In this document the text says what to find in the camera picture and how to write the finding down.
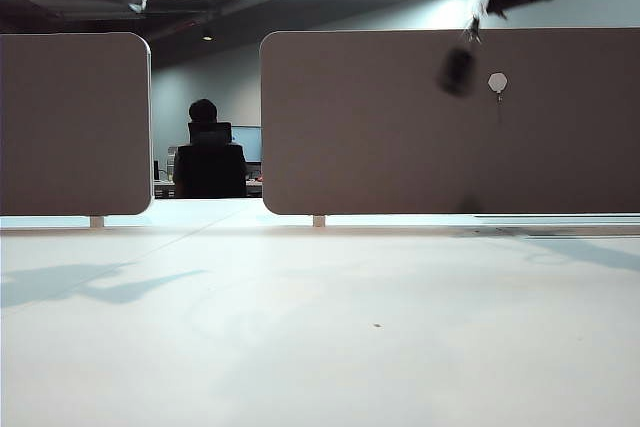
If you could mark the bunch of keys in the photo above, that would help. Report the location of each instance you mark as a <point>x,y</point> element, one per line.
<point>456,72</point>

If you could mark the left grey desk divider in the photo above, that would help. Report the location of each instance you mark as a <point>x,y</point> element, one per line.
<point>70,127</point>

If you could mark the grey desk divider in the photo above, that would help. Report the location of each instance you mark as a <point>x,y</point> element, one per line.
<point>375,147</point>
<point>70,127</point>

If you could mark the seated person in background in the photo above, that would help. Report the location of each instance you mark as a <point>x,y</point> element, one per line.
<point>202,112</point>

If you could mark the computer monitor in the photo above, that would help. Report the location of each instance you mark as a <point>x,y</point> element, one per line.
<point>248,144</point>

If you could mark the right grey desk divider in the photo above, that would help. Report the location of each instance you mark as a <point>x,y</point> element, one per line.
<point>375,147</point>

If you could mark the black office chair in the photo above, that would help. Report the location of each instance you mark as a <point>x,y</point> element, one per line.
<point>210,172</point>

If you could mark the small white wall hook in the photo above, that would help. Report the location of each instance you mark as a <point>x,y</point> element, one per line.
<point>498,82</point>

